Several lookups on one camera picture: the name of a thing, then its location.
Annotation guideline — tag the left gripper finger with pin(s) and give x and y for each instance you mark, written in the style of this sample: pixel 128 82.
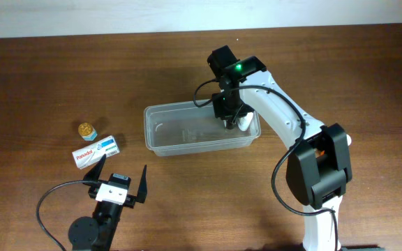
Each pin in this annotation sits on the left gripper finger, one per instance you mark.
pixel 142 189
pixel 92 176

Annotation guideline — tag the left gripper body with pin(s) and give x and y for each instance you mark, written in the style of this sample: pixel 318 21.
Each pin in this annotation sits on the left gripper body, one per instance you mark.
pixel 130 201

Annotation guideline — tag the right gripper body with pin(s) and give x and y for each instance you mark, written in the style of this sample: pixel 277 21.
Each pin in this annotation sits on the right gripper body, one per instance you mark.
pixel 227 113

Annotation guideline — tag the white Panadol box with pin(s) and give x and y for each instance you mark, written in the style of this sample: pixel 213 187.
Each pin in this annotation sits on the white Panadol box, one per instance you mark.
pixel 92 153

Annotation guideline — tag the white spray bottle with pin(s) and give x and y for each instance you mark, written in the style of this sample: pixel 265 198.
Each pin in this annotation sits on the white spray bottle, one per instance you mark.
pixel 245 121

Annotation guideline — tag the small gold lid jar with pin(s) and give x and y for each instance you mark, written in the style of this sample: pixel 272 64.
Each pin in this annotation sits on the small gold lid jar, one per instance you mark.
pixel 87 131

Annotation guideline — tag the orange tube white cap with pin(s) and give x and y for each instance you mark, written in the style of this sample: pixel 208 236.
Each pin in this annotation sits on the orange tube white cap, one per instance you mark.
pixel 319 153

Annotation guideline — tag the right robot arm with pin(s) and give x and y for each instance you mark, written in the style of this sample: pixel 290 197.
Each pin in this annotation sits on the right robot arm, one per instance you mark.
pixel 310 179

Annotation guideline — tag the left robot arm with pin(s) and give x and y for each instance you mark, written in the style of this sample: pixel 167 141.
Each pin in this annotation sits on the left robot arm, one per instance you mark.
pixel 97 232

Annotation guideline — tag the clear plastic container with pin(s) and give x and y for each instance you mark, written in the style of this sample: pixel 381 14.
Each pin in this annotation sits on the clear plastic container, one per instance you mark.
pixel 182 128

